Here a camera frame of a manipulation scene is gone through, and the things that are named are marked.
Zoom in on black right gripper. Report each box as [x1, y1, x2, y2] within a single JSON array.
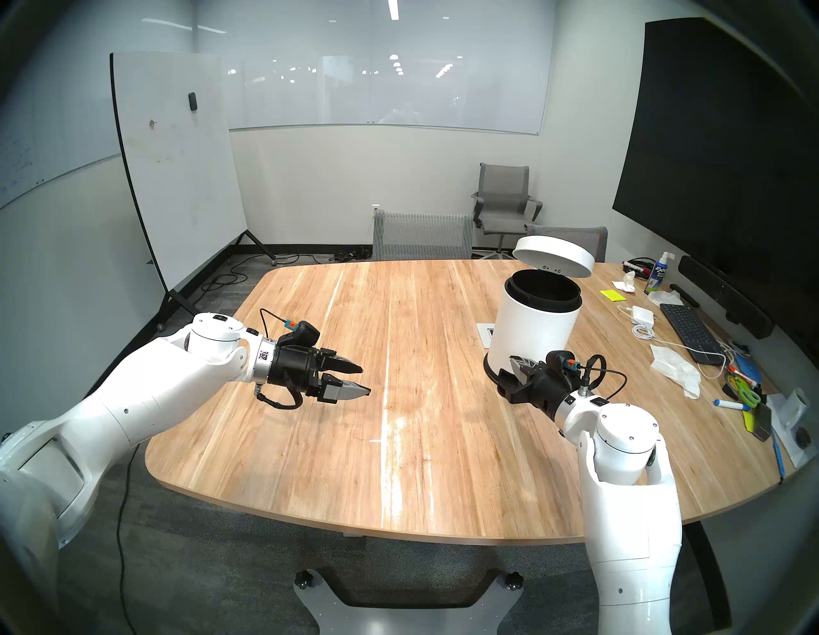
[[497, 356, 580, 423]]

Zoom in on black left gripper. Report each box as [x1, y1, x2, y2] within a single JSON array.
[[269, 344, 372, 404]]

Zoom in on white pedal trash can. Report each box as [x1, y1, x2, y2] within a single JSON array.
[[483, 235, 596, 388]]

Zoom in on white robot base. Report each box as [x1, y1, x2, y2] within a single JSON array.
[[293, 567, 524, 635]]

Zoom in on large crumpled white tissue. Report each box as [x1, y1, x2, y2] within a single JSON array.
[[649, 344, 703, 399]]

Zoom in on grey fabric-back chair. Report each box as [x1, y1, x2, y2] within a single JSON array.
[[523, 224, 608, 263]]

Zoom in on grey mesh-back chair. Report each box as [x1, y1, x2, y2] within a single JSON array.
[[372, 208, 474, 261]]

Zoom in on whiteboard cleaner spray bottle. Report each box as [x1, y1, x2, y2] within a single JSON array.
[[644, 251, 676, 295]]

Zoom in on black keyboard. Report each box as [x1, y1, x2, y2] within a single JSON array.
[[659, 303, 727, 366]]

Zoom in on grey swivel office chair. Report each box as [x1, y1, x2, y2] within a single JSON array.
[[472, 163, 543, 260]]

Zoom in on black video soundbar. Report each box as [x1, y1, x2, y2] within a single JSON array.
[[677, 255, 775, 340]]

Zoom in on black and yellow block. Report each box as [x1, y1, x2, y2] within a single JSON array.
[[742, 403, 773, 442]]

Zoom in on rolling whiteboard on stand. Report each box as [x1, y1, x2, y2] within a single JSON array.
[[110, 52, 279, 337]]

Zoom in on white mug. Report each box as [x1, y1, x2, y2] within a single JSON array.
[[786, 387, 812, 431]]

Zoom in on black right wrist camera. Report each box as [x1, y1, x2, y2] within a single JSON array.
[[545, 350, 584, 385]]

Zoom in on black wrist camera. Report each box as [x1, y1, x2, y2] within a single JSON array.
[[545, 350, 584, 385], [282, 320, 321, 348]]

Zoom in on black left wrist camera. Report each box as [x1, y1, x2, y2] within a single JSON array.
[[282, 320, 321, 348]]

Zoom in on black left gripper loop cable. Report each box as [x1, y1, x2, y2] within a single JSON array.
[[255, 383, 305, 411]]

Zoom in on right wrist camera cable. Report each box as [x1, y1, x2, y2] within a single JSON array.
[[579, 354, 629, 403]]

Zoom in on white charger cable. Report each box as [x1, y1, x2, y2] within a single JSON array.
[[617, 305, 736, 380]]

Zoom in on long black power cable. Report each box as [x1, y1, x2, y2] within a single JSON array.
[[115, 251, 301, 635]]

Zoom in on green handled scissors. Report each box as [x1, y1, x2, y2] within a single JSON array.
[[726, 373, 762, 410]]

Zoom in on glass wall board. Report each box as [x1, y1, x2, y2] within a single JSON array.
[[192, 0, 556, 135]]

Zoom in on large black wall screen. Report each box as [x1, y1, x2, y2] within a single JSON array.
[[612, 17, 819, 359]]

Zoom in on wall whiteboard with handwriting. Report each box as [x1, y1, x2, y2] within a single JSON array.
[[0, 64, 122, 211]]

